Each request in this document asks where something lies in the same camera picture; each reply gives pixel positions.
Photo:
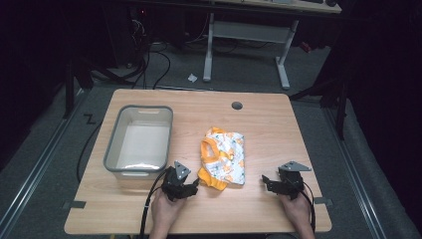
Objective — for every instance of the grey table edge bracket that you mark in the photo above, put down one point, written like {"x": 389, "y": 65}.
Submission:
{"x": 323, "y": 200}
{"x": 73, "y": 204}

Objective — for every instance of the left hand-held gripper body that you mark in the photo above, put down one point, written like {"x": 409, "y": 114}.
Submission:
{"x": 175, "y": 184}

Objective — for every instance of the metal floor rail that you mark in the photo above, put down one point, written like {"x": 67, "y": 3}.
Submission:
{"x": 358, "y": 176}
{"x": 31, "y": 179}

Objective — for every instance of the white orange patterned garment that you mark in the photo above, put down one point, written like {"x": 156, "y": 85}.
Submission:
{"x": 225, "y": 157}

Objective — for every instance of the black computer tower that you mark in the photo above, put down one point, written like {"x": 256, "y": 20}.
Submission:
{"x": 127, "y": 33}

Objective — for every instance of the white frame desk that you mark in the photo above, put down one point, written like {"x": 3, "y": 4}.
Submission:
{"x": 247, "y": 31}

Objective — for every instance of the person's left hand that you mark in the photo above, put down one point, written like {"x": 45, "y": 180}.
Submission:
{"x": 164, "y": 212}

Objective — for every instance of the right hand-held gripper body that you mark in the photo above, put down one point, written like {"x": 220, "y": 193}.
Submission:
{"x": 292, "y": 182}

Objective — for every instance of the white plastic bin grey rim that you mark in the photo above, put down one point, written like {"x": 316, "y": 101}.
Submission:
{"x": 141, "y": 146}

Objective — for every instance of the black metal stand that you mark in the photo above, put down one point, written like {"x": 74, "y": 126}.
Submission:
{"x": 69, "y": 89}
{"x": 340, "y": 99}

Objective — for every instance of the crumpled white paper scrap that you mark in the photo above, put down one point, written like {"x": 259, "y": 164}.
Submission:
{"x": 192, "y": 78}

